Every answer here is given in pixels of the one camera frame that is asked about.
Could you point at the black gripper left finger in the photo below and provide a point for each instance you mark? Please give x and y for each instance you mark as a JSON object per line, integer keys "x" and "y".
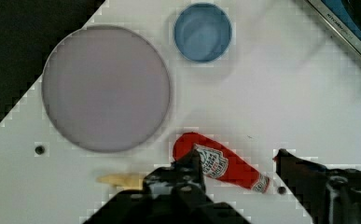
{"x": 170, "y": 195}

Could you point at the silver toaster oven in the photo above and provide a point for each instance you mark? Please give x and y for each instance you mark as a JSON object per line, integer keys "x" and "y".
{"x": 343, "y": 18}

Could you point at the red plush ketchup bottle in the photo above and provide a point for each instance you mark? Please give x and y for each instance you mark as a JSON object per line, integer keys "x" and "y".
{"x": 221, "y": 163}

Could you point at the yellow plush banana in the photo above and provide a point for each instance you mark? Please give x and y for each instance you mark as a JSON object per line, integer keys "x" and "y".
{"x": 125, "y": 181}

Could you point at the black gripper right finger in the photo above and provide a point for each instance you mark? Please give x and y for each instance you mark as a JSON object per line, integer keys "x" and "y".
{"x": 330, "y": 196}

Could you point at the grey round plate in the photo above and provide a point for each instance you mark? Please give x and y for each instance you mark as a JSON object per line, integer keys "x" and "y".
{"x": 106, "y": 89}

